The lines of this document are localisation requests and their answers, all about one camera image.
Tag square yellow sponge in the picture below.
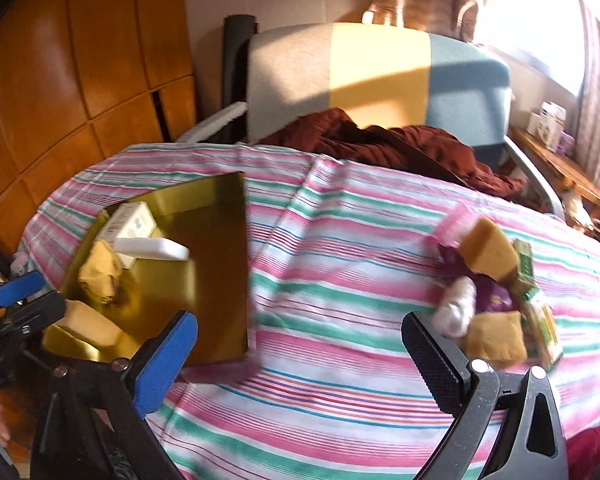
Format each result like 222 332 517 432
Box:
464 311 528 370

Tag clear plastic wrap ball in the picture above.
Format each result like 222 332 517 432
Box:
431 276 477 339

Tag purple snack packet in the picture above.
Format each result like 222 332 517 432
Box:
438 244 515 313

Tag yellow knitted sock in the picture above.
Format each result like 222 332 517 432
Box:
78 240 122 304

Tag green cracker packet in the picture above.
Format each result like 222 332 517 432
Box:
521 300 564 372

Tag green small box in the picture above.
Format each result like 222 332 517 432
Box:
509 238 535 299

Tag yellow sponge wedge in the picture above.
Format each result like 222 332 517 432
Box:
457 217 519 283

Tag white medicine box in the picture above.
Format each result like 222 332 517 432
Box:
95 202 157 247

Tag gold metal tin box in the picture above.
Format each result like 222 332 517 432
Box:
58 172 257 382

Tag striped bed sheet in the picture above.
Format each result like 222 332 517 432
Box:
21 144 600 479

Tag wooden side table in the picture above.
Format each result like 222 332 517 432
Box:
509 126 600 208

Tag wooden wardrobe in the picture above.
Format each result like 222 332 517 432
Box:
0 0 196 256

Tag white boxes on table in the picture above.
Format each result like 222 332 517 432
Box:
526 102 574 157

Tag dark red jacket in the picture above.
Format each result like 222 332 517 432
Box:
258 107 526 200

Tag tricolour armchair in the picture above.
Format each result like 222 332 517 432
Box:
180 15 565 218

